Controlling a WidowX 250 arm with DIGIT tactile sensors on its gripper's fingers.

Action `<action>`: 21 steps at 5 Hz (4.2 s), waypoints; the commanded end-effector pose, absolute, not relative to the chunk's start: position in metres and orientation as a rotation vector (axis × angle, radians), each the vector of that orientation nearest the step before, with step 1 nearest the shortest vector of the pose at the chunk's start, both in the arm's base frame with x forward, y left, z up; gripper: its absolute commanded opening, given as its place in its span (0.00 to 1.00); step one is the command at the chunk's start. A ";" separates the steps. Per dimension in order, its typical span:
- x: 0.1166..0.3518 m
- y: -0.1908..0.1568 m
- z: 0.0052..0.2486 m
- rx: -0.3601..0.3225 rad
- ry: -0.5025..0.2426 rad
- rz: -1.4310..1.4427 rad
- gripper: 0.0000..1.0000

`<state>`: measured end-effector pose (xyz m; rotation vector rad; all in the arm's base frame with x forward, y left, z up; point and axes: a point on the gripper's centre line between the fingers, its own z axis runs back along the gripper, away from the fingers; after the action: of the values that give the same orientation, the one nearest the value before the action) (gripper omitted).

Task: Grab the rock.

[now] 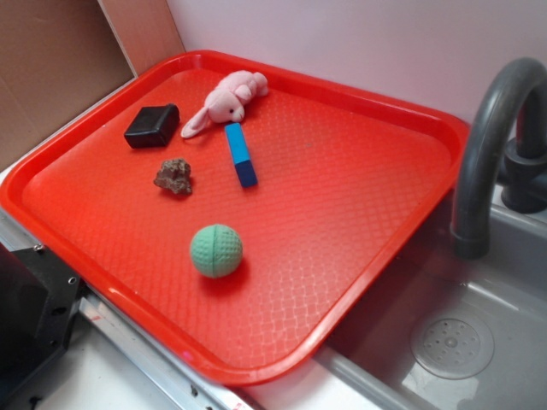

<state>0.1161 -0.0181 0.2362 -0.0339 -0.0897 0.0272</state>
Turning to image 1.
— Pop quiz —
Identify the brown rock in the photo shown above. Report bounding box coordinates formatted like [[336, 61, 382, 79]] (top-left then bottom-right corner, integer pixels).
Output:
[[153, 158, 192, 196]]

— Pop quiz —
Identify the red plastic tray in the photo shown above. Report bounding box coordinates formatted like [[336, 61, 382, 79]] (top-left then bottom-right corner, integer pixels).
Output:
[[1, 51, 468, 386]]

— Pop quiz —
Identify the green dimpled ball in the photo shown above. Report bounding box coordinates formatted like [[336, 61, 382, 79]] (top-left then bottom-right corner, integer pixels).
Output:
[[190, 224, 243, 278]]

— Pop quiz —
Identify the blue rectangular block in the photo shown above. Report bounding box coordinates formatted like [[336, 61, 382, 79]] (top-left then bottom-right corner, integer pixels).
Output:
[[225, 123, 258, 188]]

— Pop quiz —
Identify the pink plush bunny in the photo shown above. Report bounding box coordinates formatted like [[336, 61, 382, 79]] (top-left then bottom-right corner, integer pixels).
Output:
[[180, 70, 268, 138]]

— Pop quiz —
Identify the black rectangular box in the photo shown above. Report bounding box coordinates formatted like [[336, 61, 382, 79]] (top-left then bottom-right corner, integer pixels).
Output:
[[124, 103, 180, 149]]

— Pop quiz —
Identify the grey plastic sink basin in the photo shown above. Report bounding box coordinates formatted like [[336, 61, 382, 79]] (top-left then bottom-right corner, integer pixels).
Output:
[[316, 199, 546, 409]]

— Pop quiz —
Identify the light wooden board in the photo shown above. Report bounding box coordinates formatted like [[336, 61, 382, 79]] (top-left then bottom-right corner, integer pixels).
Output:
[[98, 0, 185, 77]]

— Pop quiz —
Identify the grey sink drain strainer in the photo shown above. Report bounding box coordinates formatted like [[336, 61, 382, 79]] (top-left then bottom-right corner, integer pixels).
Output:
[[410, 313, 495, 380]]

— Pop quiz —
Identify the grey toy faucet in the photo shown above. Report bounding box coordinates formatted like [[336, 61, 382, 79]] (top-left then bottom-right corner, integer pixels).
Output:
[[450, 57, 546, 260]]

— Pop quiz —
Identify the brown cardboard panel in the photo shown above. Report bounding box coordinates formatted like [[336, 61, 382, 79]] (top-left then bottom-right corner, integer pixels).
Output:
[[1, 1, 133, 168]]

